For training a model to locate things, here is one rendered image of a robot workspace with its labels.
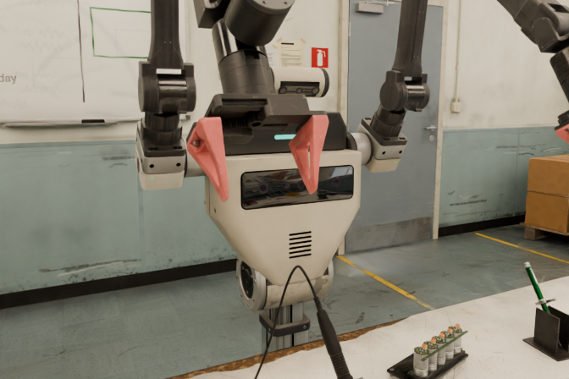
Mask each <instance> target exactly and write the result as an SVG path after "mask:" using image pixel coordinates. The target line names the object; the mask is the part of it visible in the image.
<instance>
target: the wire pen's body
mask: <svg viewBox="0 0 569 379"><path fill-rule="evenodd" d="M525 269H526V271H527V273H528V276H529V279H530V281H531V284H532V285H533V289H534V291H535V293H536V295H537V297H538V300H537V301H538V302H539V301H542V300H546V299H544V296H543V295H542V292H541V290H540V288H539V284H538V281H537V279H536V277H535V275H534V273H533V269H532V268H531V267H530V266H529V267H526V268H525ZM541 307H542V309H543V310H544V311H546V312H548V313H550V311H549V308H548V306H547V304H546V303H543V304H541Z"/></svg>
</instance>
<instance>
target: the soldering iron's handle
mask: <svg viewBox="0 0 569 379"><path fill-rule="evenodd" d="M313 300H314V303H315V305H316V307H317V310H318V312H317V317H318V324H319V327H320V331H321V334H322V337H323V341H324V344H325V347H326V349H327V351H328V354H329V356H330V357H329V358H330V359H331V361H332V364H333V367H334V371H335V374H336V376H337V379H353V376H352V375H351V373H350V371H349V368H348V365H347V364H346V362H345V358H344V355H343V353H342V348H341V346H340V342H339V339H338V337H337V334H336V332H335V330H334V327H333V324H332V322H331V320H330V319H329V316H328V314H327V312H326V310H324V309H323V307H322V306H321V302H320V299H319V297H315V298H313Z"/></svg>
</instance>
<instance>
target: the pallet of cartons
mask: <svg viewBox="0 0 569 379"><path fill-rule="evenodd" d="M527 190H529V191H528V194H527V199H526V216H525V222H520V225H522V226H526V227H525V234H524V238H527V239H532V240H536V239H542V238H545V237H549V236H551V235H555V234H562V235H566V236H569V154H565V155H557V156H552V157H532V158H530V160H529V165H528V189H527Z"/></svg>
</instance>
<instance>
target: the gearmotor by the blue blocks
mask: <svg viewBox="0 0 569 379"><path fill-rule="evenodd" d="M425 356H427V354H425V355H422V354H417V353H416V352H415V351H414V362H413V374H414V375H416V376H420V377H425V376H428V359H426V360H425V361H421V359H422V358H424V357H425Z"/></svg>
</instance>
